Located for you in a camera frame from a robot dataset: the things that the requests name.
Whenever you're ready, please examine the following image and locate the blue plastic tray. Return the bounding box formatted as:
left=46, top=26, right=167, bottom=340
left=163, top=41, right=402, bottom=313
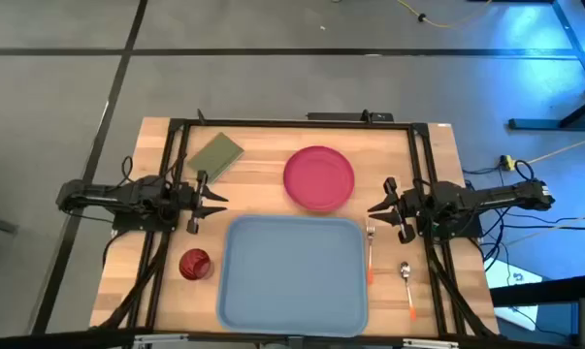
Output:
left=216, top=214, right=370, bottom=338

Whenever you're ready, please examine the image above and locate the black metal table frame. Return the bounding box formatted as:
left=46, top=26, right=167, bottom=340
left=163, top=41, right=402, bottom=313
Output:
left=90, top=109, right=501, bottom=341

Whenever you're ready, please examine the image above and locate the spoon with orange handle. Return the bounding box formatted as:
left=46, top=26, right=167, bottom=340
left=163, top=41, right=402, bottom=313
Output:
left=400, top=261, right=418, bottom=322

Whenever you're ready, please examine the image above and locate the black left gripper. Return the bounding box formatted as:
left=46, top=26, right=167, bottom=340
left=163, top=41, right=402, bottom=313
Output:
left=178, top=169, right=230, bottom=236

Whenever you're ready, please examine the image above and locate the yellow cable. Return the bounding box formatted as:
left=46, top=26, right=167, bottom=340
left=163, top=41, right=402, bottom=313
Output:
left=396, top=0, right=493, bottom=29

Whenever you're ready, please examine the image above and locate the green notebook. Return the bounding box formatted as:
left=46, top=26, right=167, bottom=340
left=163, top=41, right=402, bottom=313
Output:
left=186, top=131, right=245, bottom=185

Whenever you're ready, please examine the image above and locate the red translucent cup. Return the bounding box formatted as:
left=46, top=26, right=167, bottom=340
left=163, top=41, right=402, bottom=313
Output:
left=178, top=247, right=214, bottom=282

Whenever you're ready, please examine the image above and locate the white box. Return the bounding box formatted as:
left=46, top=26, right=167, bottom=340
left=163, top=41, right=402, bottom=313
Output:
left=484, top=260, right=541, bottom=332

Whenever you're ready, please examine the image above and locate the black metal floor stand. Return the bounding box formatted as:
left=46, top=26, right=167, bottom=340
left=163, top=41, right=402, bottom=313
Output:
left=507, top=0, right=585, bottom=132

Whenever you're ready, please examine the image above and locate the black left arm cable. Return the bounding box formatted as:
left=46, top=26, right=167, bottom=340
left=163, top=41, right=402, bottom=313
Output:
left=120, top=155, right=135, bottom=186

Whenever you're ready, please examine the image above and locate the pink plastic plate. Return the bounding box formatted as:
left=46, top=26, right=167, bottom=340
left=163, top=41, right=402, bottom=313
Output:
left=282, top=144, right=356, bottom=213

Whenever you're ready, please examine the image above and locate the fork with orange handle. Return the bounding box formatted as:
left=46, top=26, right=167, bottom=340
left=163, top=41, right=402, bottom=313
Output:
left=365, top=223, right=376, bottom=286

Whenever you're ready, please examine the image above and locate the black box on table edge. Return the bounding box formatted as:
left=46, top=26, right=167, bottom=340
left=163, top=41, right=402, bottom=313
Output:
left=306, top=111, right=395, bottom=124

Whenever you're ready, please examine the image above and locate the beige cable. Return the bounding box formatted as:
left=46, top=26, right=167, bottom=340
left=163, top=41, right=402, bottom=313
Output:
left=513, top=133, right=585, bottom=166

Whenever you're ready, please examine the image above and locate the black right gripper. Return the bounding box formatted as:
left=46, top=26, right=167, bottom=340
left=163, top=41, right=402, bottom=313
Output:
left=367, top=176, right=420, bottom=245

